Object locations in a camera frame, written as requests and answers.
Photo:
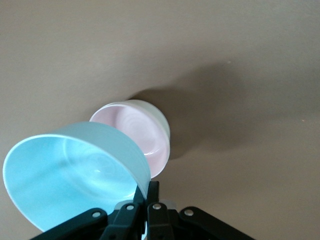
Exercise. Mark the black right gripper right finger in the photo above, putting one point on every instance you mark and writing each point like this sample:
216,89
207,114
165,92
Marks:
160,222

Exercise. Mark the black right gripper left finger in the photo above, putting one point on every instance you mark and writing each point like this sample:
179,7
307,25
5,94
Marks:
125,220

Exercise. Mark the light blue plastic bowl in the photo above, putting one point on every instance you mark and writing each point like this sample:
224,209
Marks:
62,170

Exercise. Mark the pink plastic bowl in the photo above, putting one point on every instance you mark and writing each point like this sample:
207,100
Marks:
135,125

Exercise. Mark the brown table mat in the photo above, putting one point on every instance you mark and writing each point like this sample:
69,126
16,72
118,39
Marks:
225,62

